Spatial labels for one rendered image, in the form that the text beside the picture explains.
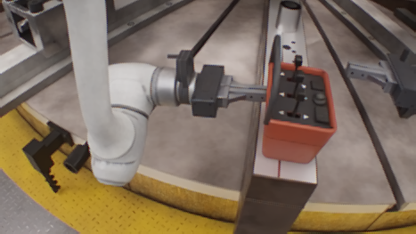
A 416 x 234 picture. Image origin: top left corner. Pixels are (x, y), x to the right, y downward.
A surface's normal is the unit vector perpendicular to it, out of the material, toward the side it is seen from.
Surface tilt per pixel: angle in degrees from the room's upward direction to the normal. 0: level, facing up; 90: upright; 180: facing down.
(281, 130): 97
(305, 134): 97
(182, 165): 0
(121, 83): 32
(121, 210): 0
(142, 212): 0
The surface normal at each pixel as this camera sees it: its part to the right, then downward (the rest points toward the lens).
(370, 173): 0.04, -0.73
